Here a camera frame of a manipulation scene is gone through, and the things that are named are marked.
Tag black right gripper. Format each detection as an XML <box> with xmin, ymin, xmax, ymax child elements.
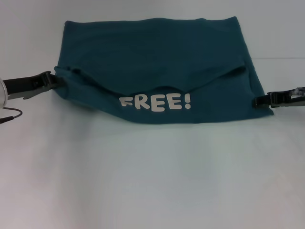
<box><xmin>252</xmin><ymin>87</ymin><xmax>305</xmax><ymax>108</ymax></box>

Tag dark cable with connector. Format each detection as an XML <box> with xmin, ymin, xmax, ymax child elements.
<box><xmin>0</xmin><ymin>106</ymin><xmax>23</xmax><ymax>124</ymax></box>

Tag teal blue t-shirt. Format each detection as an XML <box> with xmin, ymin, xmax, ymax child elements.
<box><xmin>53</xmin><ymin>16</ymin><xmax>274</xmax><ymax>125</ymax></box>

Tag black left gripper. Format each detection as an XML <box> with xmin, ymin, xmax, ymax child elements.
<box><xmin>5</xmin><ymin>71</ymin><xmax>65</xmax><ymax>100</ymax></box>

